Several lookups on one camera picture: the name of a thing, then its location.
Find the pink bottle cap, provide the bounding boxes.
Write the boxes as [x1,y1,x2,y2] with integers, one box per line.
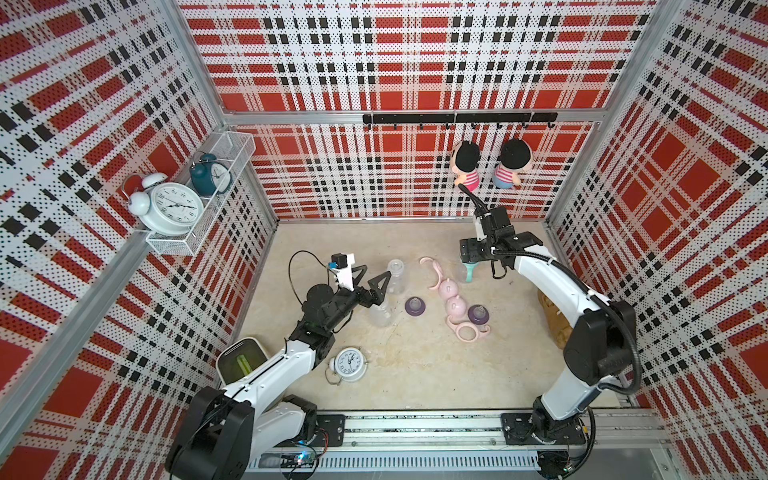
[444,295,468,318]
[438,278,459,301]

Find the clear baby bottle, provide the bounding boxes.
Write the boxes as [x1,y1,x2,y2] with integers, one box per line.
[369,303,394,328]
[387,259,406,295]
[455,262,476,284]

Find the plush doll blue pants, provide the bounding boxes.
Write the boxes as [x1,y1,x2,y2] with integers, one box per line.
[492,139,532,189]

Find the plush doll pink pants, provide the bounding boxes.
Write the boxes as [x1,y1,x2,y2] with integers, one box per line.
[450,140,480,192]

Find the white wire shelf basket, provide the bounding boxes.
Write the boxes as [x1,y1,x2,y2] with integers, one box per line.
[130,131,259,257]

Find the brown plush toy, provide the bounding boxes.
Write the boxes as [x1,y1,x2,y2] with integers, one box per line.
[537,290,573,350]

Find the small white alarm clock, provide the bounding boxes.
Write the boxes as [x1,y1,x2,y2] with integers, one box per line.
[326,346,368,386]

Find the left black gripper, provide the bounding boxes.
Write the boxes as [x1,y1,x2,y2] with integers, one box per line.
[324,264,389,332]

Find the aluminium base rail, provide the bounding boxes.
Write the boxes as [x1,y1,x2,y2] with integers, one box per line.
[246,408,680,479]

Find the pink bottle cap far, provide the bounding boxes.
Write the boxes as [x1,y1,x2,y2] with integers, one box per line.
[438,278,459,301]

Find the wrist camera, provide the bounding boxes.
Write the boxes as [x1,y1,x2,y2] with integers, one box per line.
[473,214,487,242]
[328,253,355,291]

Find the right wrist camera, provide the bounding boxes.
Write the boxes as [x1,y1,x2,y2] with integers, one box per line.
[473,214,487,242]

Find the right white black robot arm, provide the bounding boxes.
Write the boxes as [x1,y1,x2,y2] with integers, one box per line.
[459,205,642,444]

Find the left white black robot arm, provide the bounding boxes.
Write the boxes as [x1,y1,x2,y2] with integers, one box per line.
[165,263,392,479]

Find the pink bottle cap near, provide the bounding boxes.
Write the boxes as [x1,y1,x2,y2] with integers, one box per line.
[444,295,468,318]

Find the black hook rail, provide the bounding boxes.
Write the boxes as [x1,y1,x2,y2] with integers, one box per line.
[362,112,559,126]

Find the teal alarm clock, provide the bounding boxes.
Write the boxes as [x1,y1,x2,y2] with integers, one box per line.
[189,153,233,197]

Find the pink bottle handle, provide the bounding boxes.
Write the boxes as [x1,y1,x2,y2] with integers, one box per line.
[418,256,446,292]
[445,316,491,343]

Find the mint green bottle handle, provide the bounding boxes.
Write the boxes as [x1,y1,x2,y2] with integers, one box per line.
[462,263,478,284]

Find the large white alarm clock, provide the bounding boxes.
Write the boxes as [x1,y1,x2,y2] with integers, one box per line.
[128,172,204,237]

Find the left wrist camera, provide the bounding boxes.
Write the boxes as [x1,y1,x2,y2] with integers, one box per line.
[328,253,355,291]

